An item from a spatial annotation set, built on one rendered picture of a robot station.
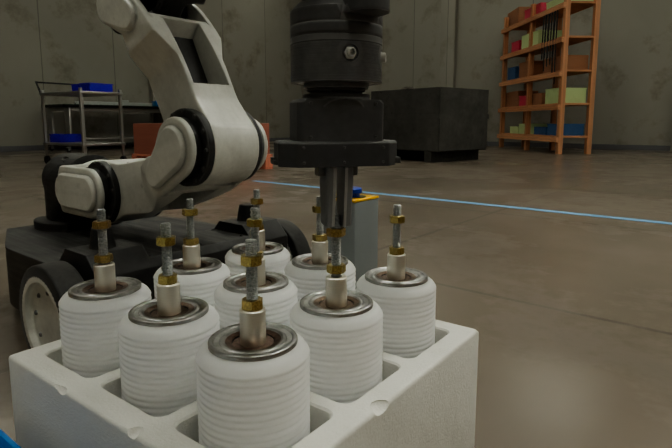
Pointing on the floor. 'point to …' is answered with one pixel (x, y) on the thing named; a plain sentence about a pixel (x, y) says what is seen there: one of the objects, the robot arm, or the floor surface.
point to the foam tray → (452, 353)
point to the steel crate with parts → (436, 122)
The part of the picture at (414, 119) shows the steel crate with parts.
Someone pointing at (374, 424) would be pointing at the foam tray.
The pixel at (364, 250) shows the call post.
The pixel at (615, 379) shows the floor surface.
